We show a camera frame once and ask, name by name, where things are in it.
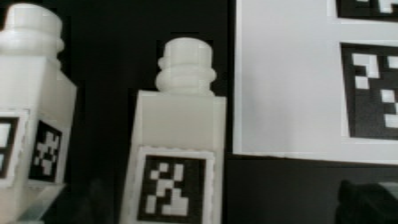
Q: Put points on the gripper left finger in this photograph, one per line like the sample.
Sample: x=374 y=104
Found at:
x=73 y=206

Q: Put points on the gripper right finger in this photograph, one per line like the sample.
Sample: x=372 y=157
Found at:
x=366 y=203

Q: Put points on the white table leg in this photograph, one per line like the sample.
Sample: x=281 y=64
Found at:
x=38 y=95
x=173 y=187

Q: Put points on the white table leg far left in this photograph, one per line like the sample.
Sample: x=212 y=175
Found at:
x=38 y=95

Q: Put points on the white marker sheet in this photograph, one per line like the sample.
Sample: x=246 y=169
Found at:
x=317 y=80

